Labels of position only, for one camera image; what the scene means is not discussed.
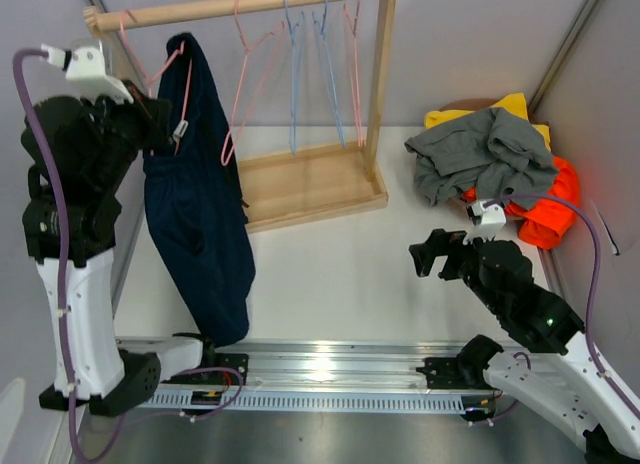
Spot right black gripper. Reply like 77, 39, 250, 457
407, 225, 503, 314

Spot pink hanger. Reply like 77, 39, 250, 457
342, 0, 365, 148
119, 9, 193, 154
219, 0, 286, 167

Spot navy blue shorts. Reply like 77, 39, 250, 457
143, 33, 256, 347

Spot grey shorts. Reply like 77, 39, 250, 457
403, 106, 560, 208

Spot orange shorts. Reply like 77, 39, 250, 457
459, 155, 582, 250

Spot blue hanger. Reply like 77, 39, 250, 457
283, 0, 306, 155
312, 0, 347, 149

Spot yellow shorts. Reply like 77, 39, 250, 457
424, 92, 551, 150

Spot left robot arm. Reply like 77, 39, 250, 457
21, 81, 217, 417

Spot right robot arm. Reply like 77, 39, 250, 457
408, 229, 639, 463

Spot wooden clothes rack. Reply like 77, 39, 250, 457
83, 0, 396, 232

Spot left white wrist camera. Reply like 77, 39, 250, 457
40, 38, 134, 104

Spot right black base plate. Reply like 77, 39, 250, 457
415, 357, 478, 390

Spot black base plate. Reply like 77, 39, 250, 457
169, 351, 250, 387
415, 357, 478, 390

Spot aluminium mounting rail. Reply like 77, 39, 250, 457
114, 339, 613, 397

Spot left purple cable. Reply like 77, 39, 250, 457
11, 47, 126, 464

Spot slotted grey cable duct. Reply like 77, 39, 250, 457
141, 390, 465, 415

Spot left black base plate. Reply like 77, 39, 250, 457
169, 351, 250, 387

